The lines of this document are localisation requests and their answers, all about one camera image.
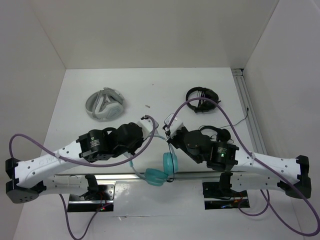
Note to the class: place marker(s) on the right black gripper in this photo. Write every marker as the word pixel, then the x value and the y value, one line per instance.
pixel 172 139

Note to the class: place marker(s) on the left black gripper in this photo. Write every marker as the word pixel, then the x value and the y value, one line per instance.
pixel 139 142

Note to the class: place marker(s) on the teal white cat-ear headphones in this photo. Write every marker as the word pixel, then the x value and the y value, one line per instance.
pixel 156 177

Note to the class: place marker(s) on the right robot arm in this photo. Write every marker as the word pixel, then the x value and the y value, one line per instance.
pixel 241 170

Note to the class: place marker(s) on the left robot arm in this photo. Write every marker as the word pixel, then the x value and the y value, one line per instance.
pixel 33 178

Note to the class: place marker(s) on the black headband headphones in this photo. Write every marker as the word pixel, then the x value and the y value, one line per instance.
pixel 223 135

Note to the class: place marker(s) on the grey white headphones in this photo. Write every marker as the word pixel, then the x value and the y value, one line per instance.
pixel 105 105

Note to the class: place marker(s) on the aluminium front rail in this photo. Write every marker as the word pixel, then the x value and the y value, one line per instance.
pixel 181 176

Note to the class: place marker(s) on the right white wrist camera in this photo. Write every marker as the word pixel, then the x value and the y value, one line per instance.
pixel 172 125

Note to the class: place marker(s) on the black wired headphones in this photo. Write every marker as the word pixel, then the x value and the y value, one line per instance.
pixel 204 104

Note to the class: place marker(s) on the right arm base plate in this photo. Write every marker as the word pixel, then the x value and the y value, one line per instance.
pixel 216 199

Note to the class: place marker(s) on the aluminium side rail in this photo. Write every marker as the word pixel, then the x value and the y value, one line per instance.
pixel 250 120

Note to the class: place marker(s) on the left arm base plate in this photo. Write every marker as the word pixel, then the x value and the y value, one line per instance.
pixel 103 200

